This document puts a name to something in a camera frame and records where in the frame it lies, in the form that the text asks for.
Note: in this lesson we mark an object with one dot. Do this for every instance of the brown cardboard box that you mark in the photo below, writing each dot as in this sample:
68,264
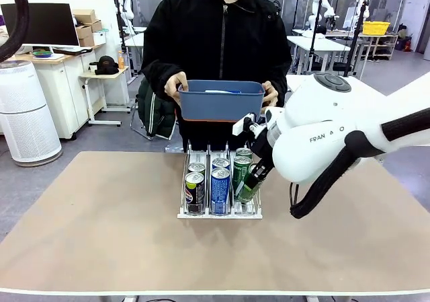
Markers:
95,26
84,14
83,31

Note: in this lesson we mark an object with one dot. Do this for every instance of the white small box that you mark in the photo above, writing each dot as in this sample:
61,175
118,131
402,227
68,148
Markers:
99,38

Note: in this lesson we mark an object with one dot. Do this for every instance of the person's left hand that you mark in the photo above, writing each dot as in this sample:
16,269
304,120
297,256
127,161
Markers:
271,95

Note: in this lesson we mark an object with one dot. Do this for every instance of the person's left forearm black sleeve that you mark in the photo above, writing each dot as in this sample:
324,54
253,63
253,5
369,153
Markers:
282,76

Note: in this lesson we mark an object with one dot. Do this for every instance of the white paper cup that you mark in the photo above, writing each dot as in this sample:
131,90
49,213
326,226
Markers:
92,67

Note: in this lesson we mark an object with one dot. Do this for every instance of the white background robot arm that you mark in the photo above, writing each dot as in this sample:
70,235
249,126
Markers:
127,9
366,11
315,9

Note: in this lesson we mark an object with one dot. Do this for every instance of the person in black jacket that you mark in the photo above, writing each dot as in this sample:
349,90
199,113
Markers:
201,46

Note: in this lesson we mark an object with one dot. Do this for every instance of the red fire extinguisher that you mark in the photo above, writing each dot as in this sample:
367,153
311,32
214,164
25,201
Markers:
408,44

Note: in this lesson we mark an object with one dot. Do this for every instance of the green beverage can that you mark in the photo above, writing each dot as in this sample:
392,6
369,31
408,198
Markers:
240,169
244,152
247,190

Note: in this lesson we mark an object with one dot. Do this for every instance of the white background table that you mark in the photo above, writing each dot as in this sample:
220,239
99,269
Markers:
322,44
134,41

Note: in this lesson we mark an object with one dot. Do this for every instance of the dark green striped jacket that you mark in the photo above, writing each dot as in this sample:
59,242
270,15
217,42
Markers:
154,113

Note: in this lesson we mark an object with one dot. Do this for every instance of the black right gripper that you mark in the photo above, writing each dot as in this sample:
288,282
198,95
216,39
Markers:
263,150

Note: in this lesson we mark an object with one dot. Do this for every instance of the black computer monitor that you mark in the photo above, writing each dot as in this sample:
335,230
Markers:
43,23

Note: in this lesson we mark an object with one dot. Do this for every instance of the green plate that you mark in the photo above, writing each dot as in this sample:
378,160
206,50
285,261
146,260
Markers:
42,52

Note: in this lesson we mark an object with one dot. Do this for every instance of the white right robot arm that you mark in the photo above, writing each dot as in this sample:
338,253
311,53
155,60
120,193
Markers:
302,137

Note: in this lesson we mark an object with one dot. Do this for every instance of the small rolling side table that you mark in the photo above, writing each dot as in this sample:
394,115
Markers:
107,74

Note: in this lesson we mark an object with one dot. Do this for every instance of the white office cabinet desk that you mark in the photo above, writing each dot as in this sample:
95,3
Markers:
67,90

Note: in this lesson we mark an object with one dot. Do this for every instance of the black pepsi can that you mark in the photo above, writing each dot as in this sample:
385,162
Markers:
195,194

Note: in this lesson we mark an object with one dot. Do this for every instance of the black hat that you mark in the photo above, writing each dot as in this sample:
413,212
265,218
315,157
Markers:
107,65

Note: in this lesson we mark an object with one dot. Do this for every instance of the yellow plastic crate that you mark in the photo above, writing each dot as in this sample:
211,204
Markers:
376,28

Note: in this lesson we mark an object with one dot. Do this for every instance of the black keyboard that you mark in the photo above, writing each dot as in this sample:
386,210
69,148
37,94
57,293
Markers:
72,49

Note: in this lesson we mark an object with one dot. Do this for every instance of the wooden shelf cart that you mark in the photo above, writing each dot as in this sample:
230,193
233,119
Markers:
383,43

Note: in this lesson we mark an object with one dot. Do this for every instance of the white side table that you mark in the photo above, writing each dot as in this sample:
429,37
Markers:
293,80

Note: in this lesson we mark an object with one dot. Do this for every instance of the white air purifier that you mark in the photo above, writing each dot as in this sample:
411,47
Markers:
27,120

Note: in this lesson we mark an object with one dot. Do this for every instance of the black can silver top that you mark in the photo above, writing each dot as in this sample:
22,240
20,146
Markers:
196,167

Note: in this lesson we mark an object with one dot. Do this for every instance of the person's right hand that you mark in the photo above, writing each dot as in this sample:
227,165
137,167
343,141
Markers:
172,88

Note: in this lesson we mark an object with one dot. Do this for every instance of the black tripod pole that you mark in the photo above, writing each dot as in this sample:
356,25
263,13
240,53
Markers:
356,36
314,36

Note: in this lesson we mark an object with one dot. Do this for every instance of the person's right forearm black sleeve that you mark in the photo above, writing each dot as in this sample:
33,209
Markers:
158,71

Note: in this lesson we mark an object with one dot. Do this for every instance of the orange drink bottle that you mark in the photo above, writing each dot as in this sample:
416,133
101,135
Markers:
121,61

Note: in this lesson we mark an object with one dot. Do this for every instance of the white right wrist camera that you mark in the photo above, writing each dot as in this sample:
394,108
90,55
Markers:
240,127

